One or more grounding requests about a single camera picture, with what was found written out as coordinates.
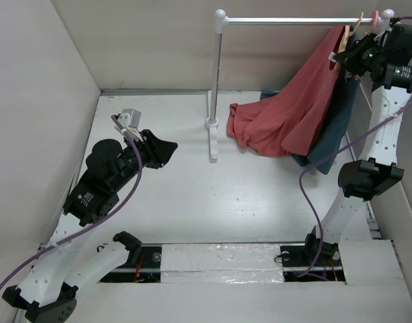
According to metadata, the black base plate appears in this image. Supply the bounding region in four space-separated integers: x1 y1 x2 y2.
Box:
100 244 162 283
274 244 346 283

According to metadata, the pink plastic hanger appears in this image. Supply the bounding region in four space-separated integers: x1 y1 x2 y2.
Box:
364 10 380 36

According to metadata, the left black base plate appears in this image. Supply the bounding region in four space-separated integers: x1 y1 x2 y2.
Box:
100 244 162 283

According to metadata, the red t shirt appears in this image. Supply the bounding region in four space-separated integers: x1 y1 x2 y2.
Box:
226 26 349 157

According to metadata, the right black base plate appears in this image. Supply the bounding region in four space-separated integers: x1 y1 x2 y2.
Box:
274 244 346 283

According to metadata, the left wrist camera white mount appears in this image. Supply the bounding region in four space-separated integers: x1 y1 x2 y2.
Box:
112 108 143 141

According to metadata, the teal t shirt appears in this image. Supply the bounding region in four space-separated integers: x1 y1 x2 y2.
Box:
259 26 365 175

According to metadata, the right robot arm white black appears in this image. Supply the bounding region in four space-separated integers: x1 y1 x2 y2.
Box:
301 19 412 264

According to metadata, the white metal clothes rack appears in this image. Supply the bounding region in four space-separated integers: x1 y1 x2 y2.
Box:
205 9 394 163

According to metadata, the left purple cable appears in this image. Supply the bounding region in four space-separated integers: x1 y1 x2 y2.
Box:
0 114 143 299

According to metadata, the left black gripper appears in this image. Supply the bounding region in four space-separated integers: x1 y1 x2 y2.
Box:
112 129 178 191

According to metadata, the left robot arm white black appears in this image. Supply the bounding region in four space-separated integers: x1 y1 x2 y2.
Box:
2 129 178 322

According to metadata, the beige wooden hanger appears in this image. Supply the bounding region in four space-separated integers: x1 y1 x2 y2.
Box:
337 11 364 53

